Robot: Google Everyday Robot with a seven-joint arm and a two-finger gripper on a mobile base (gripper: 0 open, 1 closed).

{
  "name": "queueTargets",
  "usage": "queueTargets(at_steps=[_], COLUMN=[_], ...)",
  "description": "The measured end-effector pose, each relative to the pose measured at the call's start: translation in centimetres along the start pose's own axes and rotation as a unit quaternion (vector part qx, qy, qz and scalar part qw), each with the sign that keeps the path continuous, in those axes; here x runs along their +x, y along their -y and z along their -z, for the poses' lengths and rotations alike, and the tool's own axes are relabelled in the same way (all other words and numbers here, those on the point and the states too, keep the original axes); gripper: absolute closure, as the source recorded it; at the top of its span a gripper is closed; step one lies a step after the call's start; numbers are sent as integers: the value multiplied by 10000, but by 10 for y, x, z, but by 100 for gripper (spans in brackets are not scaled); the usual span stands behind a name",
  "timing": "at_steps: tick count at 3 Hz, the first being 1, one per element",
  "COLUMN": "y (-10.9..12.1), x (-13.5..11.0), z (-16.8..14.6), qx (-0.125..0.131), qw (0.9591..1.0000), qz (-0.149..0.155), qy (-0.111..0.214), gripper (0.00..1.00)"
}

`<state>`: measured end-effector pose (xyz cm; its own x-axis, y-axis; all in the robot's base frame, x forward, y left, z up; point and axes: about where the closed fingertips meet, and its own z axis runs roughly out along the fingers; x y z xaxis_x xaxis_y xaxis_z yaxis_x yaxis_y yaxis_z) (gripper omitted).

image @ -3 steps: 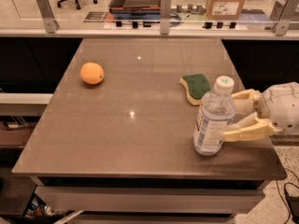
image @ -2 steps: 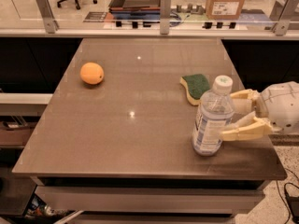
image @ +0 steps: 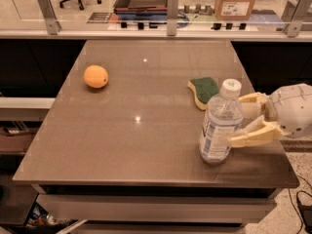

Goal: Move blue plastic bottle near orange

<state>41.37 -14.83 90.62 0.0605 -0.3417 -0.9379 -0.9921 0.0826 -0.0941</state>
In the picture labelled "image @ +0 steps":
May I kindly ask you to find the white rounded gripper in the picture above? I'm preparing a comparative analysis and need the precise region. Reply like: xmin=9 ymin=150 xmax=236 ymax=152
xmin=228 ymin=83 xmax=312 ymax=148

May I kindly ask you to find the clear plastic water bottle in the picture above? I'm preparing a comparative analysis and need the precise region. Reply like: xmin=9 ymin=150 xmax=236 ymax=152
xmin=199 ymin=79 xmax=244 ymax=165

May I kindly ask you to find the green and yellow sponge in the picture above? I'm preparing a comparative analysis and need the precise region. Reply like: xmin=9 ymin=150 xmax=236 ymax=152
xmin=187 ymin=77 xmax=218 ymax=110

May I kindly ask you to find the brown cardboard box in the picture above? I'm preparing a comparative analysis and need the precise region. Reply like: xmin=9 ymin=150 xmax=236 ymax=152
xmin=214 ymin=0 xmax=255 ymax=20

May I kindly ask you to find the grey table drawer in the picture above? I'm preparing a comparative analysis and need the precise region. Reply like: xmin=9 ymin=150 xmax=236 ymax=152
xmin=37 ymin=194 xmax=276 ymax=224

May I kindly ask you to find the orange fruit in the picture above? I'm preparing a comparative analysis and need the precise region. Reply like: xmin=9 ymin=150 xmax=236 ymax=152
xmin=84 ymin=65 xmax=108 ymax=89

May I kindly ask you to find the black power adapter with cable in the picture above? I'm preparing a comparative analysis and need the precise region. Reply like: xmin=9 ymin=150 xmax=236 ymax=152
xmin=288 ymin=189 xmax=312 ymax=234

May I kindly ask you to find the right metal glass bracket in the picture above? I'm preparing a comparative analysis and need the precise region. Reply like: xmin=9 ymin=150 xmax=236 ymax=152
xmin=282 ymin=0 xmax=312 ymax=37

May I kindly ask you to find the metal glass bracket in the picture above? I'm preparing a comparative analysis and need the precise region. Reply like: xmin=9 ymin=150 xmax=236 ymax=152
xmin=167 ymin=0 xmax=178 ymax=36
xmin=37 ymin=0 xmax=60 ymax=35
xmin=282 ymin=0 xmax=312 ymax=37

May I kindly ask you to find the middle metal glass bracket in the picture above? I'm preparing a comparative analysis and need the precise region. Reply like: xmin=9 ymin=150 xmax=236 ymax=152
xmin=167 ymin=0 xmax=178 ymax=36

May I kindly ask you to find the left metal glass bracket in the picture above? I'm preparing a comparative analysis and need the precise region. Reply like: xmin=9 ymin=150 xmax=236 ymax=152
xmin=37 ymin=0 xmax=60 ymax=35

